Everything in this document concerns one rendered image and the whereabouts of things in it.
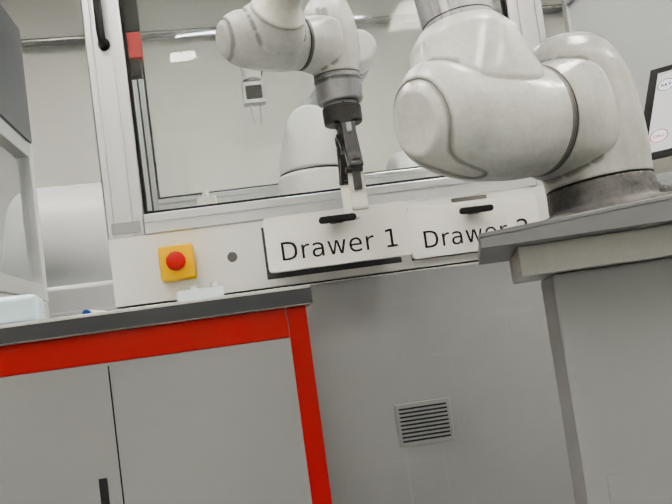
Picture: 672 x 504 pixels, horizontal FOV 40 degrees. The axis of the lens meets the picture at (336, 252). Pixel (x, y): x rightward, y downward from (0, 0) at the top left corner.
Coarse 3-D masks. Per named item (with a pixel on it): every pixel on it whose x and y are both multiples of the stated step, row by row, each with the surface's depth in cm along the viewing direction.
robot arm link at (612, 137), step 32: (576, 32) 132; (544, 64) 127; (576, 64) 127; (608, 64) 128; (576, 96) 123; (608, 96) 126; (608, 128) 125; (640, 128) 129; (576, 160) 126; (608, 160) 126; (640, 160) 128
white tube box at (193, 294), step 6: (204, 288) 171; (210, 288) 171; (216, 288) 171; (222, 288) 171; (180, 294) 170; (186, 294) 170; (192, 294) 170; (198, 294) 170; (204, 294) 171; (210, 294) 171; (216, 294) 171; (222, 294) 171; (180, 300) 170
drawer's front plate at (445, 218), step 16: (416, 208) 201; (432, 208) 202; (448, 208) 202; (496, 208) 203; (512, 208) 203; (528, 208) 204; (416, 224) 201; (432, 224) 201; (448, 224) 202; (464, 224) 202; (480, 224) 202; (496, 224) 203; (512, 224) 203; (416, 240) 201; (432, 240) 201; (448, 240) 201; (464, 240) 202; (416, 256) 200; (432, 256) 201
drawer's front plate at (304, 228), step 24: (288, 216) 185; (312, 216) 185; (360, 216) 186; (384, 216) 186; (288, 240) 184; (312, 240) 184; (384, 240) 186; (408, 240) 186; (288, 264) 184; (312, 264) 184; (336, 264) 185
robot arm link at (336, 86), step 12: (336, 72) 175; (348, 72) 175; (324, 84) 176; (336, 84) 175; (348, 84) 175; (360, 84) 178; (324, 96) 176; (336, 96) 175; (348, 96) 175; (360, 96) 177
